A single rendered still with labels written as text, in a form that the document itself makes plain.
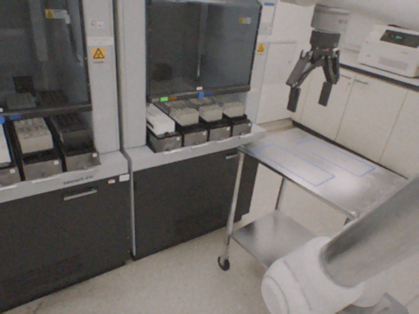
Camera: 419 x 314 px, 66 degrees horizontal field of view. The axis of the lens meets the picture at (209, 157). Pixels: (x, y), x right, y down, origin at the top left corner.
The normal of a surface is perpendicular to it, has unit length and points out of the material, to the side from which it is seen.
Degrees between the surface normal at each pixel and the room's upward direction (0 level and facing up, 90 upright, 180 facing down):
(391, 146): 90
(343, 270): 98
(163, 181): 90
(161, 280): 0
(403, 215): 89
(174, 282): 0
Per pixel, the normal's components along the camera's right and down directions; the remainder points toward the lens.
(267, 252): 0.09, -0.87
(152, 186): 0.55, 0.45
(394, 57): -0.85, 0.18
